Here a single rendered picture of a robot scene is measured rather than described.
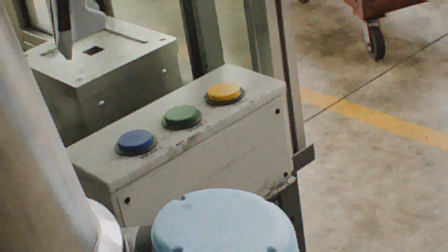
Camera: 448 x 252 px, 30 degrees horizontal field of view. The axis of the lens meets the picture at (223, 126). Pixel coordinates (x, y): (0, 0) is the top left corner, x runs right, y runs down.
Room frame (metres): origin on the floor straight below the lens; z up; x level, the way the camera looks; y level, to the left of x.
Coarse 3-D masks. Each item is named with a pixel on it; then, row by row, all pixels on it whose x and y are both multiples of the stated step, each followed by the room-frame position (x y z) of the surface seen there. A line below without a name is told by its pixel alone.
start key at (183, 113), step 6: (174, 108) 0.90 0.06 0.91; (180, 108) 0.90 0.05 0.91; (186, 108) 0.89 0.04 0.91; (192, 108) 0.89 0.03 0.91; (168, 114) 0.89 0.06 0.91; (174, 114) 0.88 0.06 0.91; (180, 114) 0.88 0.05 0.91; (186, 114) 0.88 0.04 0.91; (192, 114) 0.88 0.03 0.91; (168, 120) 0.87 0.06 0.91; (174, 120) 0.87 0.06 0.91; (180, 120) 0.87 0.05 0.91; (186, 120) 0.87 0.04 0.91; (192, 120) 0.87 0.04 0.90
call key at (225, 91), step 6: (216, 84) 0.94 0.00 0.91; (222, 84) 0.94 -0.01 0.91; (228, 84) 0.94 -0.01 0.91; (234, 84) 0.94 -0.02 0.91; (210, 90) 0.93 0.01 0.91; (216, 90) 0.93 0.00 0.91; (222, 90) 0.93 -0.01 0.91; (228, 90) 0.92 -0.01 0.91; (234, 90) 0.92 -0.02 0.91; (210, 96) 0.92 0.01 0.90; (216, 96) 0.91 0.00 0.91; (222, 96) 0.91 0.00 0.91; (228, 96) 0.91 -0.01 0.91; (234, 96) 0.91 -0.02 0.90
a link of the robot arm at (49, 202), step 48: (0, 0) 0.47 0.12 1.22; (0, 48) 0.45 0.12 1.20; (0, 96) 0.45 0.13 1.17; (0, 144) 0.45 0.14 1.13; (48, 144) 0.48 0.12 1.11; (0, 192) 0.46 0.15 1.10; (48, 192) 0.48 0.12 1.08; (0, 240) 0.48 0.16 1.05; (48, 240) 0.48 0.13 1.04; (96, 240) 0.53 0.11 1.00
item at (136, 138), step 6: (132, 132) 0.86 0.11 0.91; (138, 132) 0.85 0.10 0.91; (144, 132) 0.85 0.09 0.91; (120, 138) 0.85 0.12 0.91; (126, 138) 0.84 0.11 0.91; (132, 138) 0.84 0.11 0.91; (138, 138) 0.84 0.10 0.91; (144, 138) 0.84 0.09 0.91; (150, 138) 0.84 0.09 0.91; (120, 144) 0.83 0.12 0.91; (126, 144) 0.83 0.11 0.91; (132, 144) 0.83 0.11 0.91; (138, 144) 0.83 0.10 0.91; (144, 144) 0.83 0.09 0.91; (150, 144) 0.83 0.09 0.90; (126, 150) 0.83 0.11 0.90; (132, 150) 0.82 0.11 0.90; (138, 150) 0.82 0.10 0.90
